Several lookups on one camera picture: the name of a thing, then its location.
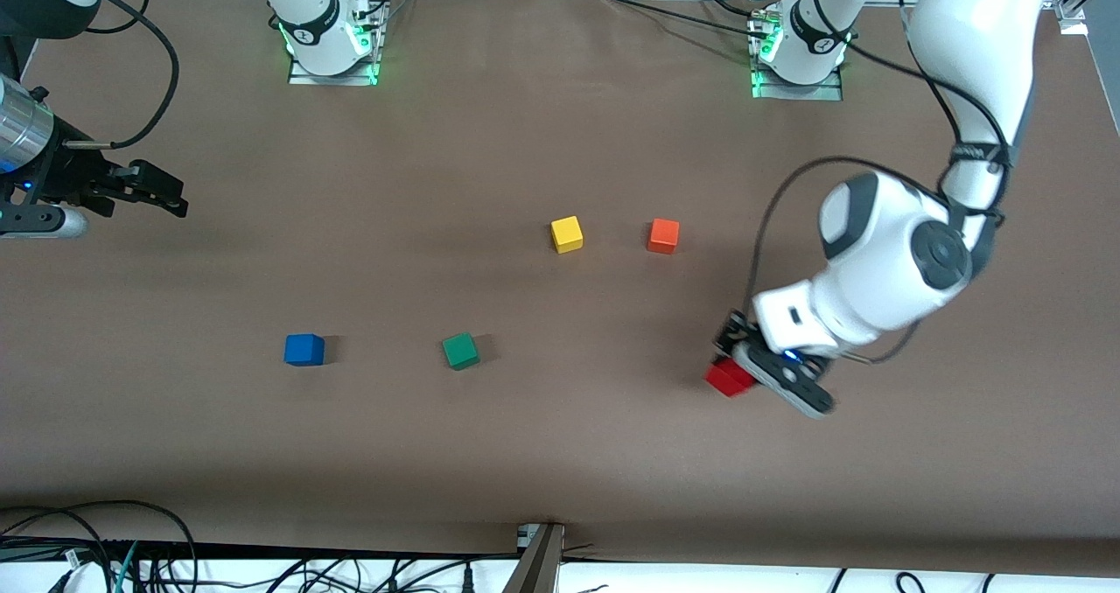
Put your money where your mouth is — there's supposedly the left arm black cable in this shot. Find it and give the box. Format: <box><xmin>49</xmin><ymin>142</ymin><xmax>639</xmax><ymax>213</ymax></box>
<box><xmin>744</xmin><ymin>0</ymin><xmax>1012</xmax><ymax>366</ymax></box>

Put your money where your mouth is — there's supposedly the red cube block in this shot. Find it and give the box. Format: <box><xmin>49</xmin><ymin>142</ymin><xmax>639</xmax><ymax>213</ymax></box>
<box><xmin>704</xmin><ymin>359</ymin><xmax>756</xmax><ymax>399</ymax></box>

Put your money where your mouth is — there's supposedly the aluminium table rail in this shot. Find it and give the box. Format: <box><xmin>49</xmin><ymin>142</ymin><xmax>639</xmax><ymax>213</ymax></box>
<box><xmin>862</xmin><ymin>0</ymin><xmax>1064</xmax><ymax>10</ymax></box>

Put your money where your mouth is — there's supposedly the looping black cable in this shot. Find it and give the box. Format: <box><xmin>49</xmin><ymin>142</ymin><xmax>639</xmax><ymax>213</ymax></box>
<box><xmin>0</xmin><ymin>499</ymin><xmax>199</xmax><ymax>593</ymax></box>

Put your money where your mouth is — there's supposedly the yellow cube block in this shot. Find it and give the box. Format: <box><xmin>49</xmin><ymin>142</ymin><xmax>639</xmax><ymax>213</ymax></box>
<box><xmin>550</xmin><ymin>215</ymin><xmax>585</xmax><ymax>255</ymax></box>

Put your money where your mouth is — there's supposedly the blue cube block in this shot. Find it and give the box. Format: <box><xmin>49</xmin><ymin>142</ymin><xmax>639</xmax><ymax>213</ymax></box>
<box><xmin>283</xmin><ymin>333</ymin><xmax>326</xmax><ymax>367</ymax></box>

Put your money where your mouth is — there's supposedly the black base power cable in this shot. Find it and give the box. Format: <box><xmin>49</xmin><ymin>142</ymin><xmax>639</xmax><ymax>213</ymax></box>
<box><xmin>599</xmin><ymin>0</ymin><xmax>767</xmax><ymax>43</ymax></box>

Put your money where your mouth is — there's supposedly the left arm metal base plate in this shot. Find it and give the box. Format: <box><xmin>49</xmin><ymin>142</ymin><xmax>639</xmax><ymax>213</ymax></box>
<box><xmin>750</xmin><ymin>58</ymin><xmax>845</xmax><ymax>101</ymax></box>

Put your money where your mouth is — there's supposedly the green cable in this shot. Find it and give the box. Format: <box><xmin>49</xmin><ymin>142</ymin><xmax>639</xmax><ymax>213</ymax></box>
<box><xmin>112</xmin><ymin>541</ymin><xmax>141</xmax><ymax>593</ymax></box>

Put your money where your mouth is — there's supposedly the grey metal post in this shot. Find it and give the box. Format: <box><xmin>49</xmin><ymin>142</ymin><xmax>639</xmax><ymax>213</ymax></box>
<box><xmin>500</xmin><ymin>523</ymin><xmax>566</xmax><ymax>593</ymax></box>

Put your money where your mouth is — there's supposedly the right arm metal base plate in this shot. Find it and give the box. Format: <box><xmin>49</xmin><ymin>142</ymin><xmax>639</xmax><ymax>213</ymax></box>
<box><xmin>287</xmin><ymin>3</ymin><xmax>383</xmax><ymax>87</ymax></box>

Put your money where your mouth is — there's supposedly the green cube block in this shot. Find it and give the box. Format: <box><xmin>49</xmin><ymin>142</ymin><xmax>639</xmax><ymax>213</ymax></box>
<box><xmin>441</xmin><ymin>331</ymin><xmax>481</xmax><ymax>372</ymax></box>

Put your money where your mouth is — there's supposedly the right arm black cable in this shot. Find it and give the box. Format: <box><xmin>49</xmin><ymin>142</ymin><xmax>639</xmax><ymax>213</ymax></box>
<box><xmin>35</xmin><ymin>0</ymin><xmax>181</xmax><ymax>149</ymax></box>

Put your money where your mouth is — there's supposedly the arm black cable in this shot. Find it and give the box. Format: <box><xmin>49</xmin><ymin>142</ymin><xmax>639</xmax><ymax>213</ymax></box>
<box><xmin>744</xmin><ymin>0</ymin><xmax>1012</xmax><ymax>366</ymax></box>
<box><xmin>35</xmin><ymin>0</ymin><xmax>181</xmax><ymax>149</ymax></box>

